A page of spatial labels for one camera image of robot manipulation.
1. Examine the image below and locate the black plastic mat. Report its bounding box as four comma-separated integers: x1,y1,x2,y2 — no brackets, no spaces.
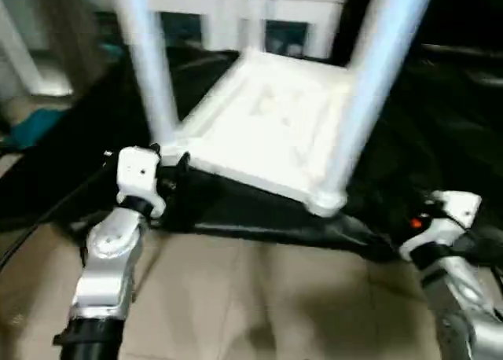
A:
0,41,503,263

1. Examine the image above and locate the white glass-door cabinet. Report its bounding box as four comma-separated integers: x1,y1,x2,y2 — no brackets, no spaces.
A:
144,0,350,61

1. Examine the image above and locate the teal floor object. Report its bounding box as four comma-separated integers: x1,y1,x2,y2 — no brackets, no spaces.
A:
9,107,67,149

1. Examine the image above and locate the white plastic table leg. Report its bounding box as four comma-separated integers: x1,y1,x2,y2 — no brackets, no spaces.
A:
244,0,273,59
313,0,438,216
112,0,182,149

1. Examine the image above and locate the white door frame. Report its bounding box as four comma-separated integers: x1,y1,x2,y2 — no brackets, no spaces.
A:
0,0,75,98

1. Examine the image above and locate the grey curtain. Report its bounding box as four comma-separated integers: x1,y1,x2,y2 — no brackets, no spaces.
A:
46,0,119,83

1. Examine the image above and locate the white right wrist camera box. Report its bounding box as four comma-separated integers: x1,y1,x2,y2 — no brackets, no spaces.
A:
398,189,483,263

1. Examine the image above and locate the white plastic table top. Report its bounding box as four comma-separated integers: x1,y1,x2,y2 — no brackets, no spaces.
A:
156,48,355,219

